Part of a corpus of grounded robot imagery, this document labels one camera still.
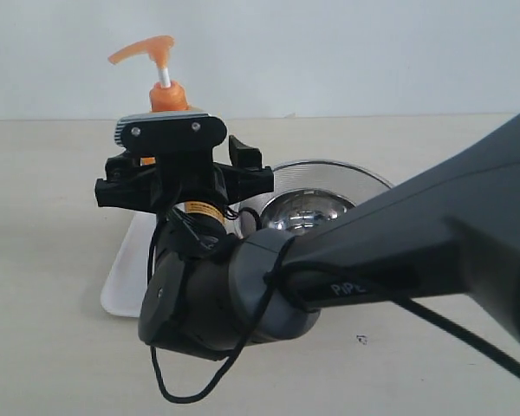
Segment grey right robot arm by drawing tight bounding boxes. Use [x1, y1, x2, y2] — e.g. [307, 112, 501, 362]
[94, 111, 520, 361]

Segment small stainless steel bowl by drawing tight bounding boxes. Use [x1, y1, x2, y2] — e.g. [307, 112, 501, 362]
[260, 189, 355, 235]

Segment white rectangular plastic tray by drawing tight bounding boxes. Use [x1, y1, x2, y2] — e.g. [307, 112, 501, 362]
[100, 212, 156, 319]

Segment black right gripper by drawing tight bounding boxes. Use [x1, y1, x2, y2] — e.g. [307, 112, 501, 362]
[94, 134, 274, 214]

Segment steel mesh strainer bowl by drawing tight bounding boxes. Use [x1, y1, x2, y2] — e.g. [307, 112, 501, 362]
[233, 159, 393, 217]

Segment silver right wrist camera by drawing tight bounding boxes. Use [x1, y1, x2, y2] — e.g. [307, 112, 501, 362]
[114, 110, 227, 156]

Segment orange pump soap bottle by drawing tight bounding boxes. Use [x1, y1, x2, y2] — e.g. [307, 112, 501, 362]
[107, 35, 207, 168]

